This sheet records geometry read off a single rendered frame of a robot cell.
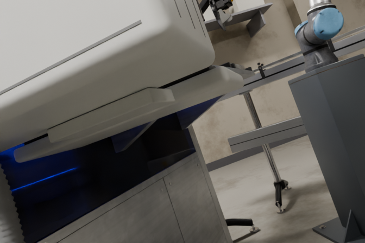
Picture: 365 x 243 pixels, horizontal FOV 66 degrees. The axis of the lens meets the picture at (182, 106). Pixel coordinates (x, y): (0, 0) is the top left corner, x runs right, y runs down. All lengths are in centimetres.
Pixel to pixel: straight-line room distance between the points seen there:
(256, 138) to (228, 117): 225
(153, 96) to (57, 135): 16
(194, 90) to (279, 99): 430
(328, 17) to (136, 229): 110
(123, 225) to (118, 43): 76
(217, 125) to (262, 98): 84
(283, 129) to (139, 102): 179
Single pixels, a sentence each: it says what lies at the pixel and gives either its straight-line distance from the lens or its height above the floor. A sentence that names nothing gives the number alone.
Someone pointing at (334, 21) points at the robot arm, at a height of 95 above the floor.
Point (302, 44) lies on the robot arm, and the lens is 149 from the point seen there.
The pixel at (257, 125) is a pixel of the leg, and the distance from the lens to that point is 215.
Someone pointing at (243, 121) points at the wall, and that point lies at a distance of 444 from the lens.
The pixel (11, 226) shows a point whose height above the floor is 69.
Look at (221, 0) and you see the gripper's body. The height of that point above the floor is 120.
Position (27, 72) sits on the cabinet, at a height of 83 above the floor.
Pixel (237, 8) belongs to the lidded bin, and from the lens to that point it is 423.
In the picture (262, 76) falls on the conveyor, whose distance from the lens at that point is 207.
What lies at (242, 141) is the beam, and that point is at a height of 49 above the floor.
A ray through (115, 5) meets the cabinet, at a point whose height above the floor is 84.
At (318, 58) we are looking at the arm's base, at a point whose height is 84.
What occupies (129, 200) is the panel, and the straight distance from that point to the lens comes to 97.
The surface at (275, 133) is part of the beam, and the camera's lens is 212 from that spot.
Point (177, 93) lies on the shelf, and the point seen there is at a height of 79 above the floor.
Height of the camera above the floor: 73
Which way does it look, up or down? 4 degrees up
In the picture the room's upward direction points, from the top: 19 degrees counter-clockwise
